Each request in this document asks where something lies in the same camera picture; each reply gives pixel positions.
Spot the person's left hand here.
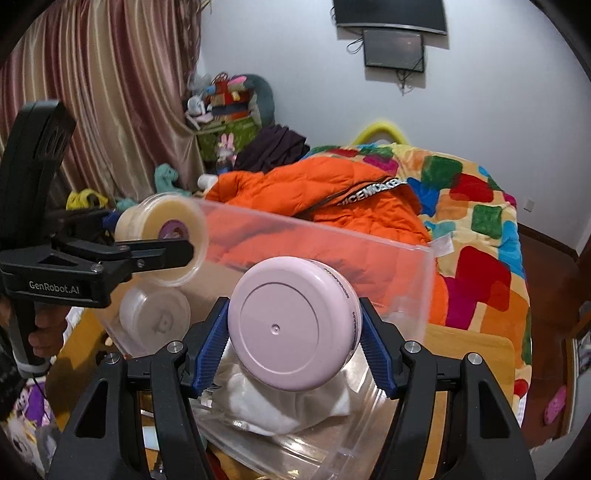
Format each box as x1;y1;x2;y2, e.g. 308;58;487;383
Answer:
28;305;70;358

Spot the dark purple clothing pile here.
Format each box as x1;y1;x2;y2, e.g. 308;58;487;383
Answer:
233;125;311;173

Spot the white cloth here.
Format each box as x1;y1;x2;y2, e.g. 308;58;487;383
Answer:
212;357;361;436

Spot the yellow headboard arch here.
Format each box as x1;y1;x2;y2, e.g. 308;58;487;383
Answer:
351;120;410;145

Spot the white round plastic jar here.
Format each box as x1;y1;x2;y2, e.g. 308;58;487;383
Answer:
119;284;191;354

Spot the small black wall monitor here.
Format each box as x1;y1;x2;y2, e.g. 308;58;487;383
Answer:
362;28;425;73

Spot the large black wall monitor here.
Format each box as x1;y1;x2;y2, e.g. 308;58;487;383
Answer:
332;0;448;35

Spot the teal rocking horse toy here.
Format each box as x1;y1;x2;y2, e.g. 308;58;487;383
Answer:
115;163;191;213

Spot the pink bunny figure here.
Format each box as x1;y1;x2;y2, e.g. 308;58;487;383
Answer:
215;133;236;175

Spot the orange puffer jacket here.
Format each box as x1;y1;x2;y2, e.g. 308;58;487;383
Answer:
205;156;431;312

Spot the grey plush toy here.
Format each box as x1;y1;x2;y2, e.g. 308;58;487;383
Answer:
229;74;276;127

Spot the pink round container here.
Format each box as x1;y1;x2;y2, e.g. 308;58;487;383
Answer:
228;256;362;392

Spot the white mug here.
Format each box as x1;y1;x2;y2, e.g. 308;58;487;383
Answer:
197;174;218;192

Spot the yellow cloth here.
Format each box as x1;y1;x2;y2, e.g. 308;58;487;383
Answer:
66;188;109;211

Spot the beige lidded cup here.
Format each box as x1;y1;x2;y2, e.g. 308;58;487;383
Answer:
114;193;208;287

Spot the green storage box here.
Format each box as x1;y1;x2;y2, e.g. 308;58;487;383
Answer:
197;117;260;162

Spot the pink slipper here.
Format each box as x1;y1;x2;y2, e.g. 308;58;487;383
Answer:
543;385;568;425

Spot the striped pink curtain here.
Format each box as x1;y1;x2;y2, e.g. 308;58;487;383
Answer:
1;1;204;204

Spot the colourful patchwork blanket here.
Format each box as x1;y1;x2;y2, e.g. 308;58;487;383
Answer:
311;144;532;419

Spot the clear plastic storage bin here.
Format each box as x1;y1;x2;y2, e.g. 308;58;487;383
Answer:
98;194;435;479

